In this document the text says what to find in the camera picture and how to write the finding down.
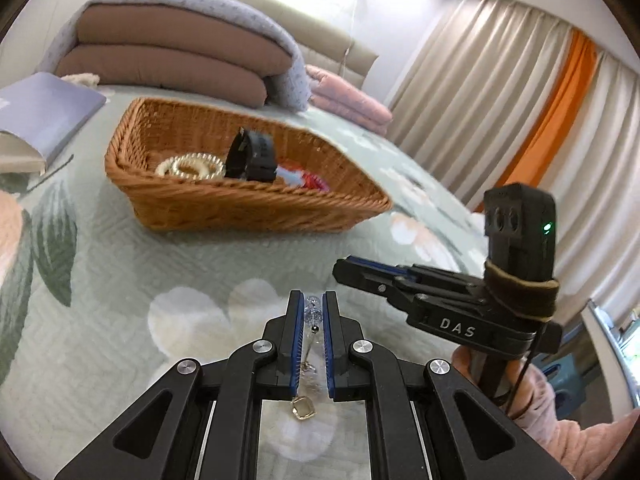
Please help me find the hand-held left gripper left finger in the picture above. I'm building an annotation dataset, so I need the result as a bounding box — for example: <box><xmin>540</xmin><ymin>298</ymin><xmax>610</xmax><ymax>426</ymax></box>
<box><xmin>52</xmin><ymin>290</ymin><xmax>306</xmax><ymax>480</ymax></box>

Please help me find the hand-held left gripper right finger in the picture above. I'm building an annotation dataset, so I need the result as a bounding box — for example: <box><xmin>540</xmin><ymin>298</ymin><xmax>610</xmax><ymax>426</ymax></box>
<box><xmin>321</xmin><ymin>290</ymin><xmax>576</xmax><ymax>480</ymax></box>

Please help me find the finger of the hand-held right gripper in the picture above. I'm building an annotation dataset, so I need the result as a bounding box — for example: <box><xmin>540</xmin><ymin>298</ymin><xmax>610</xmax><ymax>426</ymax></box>
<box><xmin>333</xmin><ymin>258</ymin><xmax>418</xmax><ymax>311</ymax></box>
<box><xmin>347</xmin><ymin>254</ymin><xmax>483</xmax><ymax>288</ymax></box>

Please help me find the gold charm jewelry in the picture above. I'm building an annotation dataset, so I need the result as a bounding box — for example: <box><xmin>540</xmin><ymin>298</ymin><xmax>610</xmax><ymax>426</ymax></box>
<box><xmin>290</xmin><ymin>296</ymin><xmax>324</xmax><ymax>421</ymax></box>

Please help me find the blue flower hair clip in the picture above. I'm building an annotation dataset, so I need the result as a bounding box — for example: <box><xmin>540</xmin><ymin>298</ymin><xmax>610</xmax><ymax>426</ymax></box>
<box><xmin>275</xmin><ymin>167</ymin><xmax>307</xmax><ymax>187</ymax></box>

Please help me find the brown wicker basket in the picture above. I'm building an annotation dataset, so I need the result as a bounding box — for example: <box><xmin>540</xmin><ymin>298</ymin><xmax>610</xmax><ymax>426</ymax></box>
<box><xmin>104</xmin><ymin>97</ymin><xmax>394</xmax><ymax>234</ymax></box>

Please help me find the black hair clip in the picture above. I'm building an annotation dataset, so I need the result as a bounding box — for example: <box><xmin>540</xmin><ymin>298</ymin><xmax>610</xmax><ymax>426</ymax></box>
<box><xmin>223</xmin><ymin>129</ymin><xmax>279</xmax><ymax>184</ymax></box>

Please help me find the cream spiral hair tie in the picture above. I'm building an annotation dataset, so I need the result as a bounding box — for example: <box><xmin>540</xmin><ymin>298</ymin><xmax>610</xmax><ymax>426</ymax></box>
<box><xmin>155</xmin><ymin>151</ymin><xmax>226</xmax><ymax>180</ymax></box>

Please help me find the person's right forearm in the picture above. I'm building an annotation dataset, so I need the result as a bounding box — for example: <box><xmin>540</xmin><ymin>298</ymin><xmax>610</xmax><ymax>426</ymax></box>
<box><xmin>509</xmin><ymin>362</ymin><xmax>640</xmax><ymax>480</ymax></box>

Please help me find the person's right hand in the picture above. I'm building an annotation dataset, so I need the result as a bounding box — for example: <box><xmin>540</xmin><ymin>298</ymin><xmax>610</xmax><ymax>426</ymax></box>
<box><xmin>450</xmin><ymin>345</ymin><xmax>535</xmax><ymax>413</ymax></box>

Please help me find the orange curtain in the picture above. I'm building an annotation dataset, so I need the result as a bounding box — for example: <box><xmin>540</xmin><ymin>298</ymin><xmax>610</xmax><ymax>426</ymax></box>
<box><xmin>487</xmin><ymin>30</ymin><xmax>599</xmax><ymax>212</ymax></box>

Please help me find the blue plastic stool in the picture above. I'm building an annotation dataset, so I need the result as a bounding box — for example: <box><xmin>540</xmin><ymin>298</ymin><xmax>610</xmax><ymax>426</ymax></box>
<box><xmin>542</xmin><ymin>357</ymin><xmax>577</xmax><ymax>392</ymax></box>

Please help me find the white bedside furniture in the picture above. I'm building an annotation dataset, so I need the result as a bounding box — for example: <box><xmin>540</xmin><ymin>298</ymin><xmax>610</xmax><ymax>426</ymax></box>
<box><xmin>582</xmin><ymin>299</ymin><xmax>640</xmax><ymax>413</ymax></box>

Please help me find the beige curtain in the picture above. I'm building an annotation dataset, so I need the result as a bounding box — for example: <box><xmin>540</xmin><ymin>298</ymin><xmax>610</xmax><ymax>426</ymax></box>
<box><xmin>387</xmin><ymin>0</ymin><xmax>640</xmax><ymax>313</ymax></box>

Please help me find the folded pink blanket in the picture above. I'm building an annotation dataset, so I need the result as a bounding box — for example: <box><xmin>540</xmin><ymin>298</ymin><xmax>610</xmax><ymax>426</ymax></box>
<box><xmin>305</xmin><ymin>64</ymin><xmax>394</xmax><ymax>136</ymax></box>

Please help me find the floral green bedspread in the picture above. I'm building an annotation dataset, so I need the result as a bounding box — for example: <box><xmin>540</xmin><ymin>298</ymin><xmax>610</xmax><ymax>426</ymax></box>
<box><xmin>0</xmin><ymin>82</ymin><xmax>501</xmax><ymax>480</ymax></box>

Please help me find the beige padded headboard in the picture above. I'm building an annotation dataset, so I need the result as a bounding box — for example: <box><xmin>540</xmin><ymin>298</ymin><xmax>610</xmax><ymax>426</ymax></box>
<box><xmin>149</xmin><ymin>0</ymin><xmax>379</xmax><ymax>93</ymax></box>

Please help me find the folded brown quilt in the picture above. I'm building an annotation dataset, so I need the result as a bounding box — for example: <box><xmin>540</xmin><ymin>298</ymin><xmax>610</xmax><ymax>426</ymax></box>
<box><xmin>55</xmin><ymin>7</ymin><xmax>294</xmax><ymax>109</ymax></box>

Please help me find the blue patterned duvet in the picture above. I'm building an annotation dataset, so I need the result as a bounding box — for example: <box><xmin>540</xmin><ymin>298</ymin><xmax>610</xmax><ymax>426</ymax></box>
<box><xmin>37</xmin><ymin>0</ymin><xmax>314</xmax><ymax>112</ymax></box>

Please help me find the blue folder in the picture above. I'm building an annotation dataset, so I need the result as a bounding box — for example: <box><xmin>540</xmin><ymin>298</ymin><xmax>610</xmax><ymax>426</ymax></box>
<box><xmin>0</xmin><ymin>72</ymin><xmax>109</xmax><ymax>169</ymax></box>

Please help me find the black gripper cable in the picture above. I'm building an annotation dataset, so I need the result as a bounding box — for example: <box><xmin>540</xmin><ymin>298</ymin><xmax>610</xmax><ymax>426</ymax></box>
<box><xmin>504</xmin><ymin>327</ymin><xmax>545</xmax><ymax>418</ymax></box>

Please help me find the white charging cable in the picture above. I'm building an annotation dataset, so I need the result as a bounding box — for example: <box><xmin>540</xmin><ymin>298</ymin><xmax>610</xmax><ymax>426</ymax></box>
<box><xmin>340</xmin><ymin>0</ymin><xmax>364</xmax><ymax>69</ymax></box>

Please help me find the thin dark cord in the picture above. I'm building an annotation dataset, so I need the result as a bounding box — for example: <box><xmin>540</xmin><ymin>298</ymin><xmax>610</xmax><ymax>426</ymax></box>
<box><xmin>27</xmin><ymin>154</ymin><xmax>77</xmax><ymax>192</ymax></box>

